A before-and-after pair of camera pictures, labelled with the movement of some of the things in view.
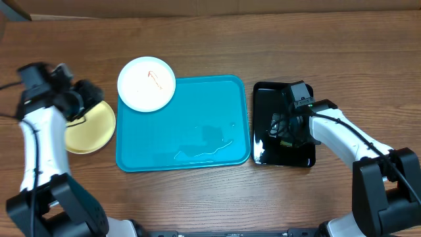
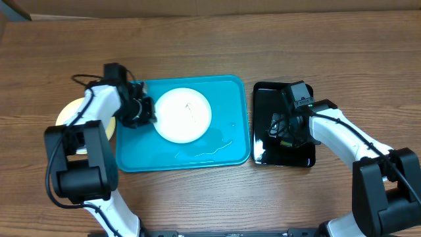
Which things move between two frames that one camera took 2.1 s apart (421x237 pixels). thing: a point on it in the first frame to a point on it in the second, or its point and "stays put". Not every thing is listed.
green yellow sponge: (284, 143) stays put
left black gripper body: (89, 95) to (137, 113)
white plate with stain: (146, 83) to (183, 115)
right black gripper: (293, 138) stays put
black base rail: (290, 232) stays put
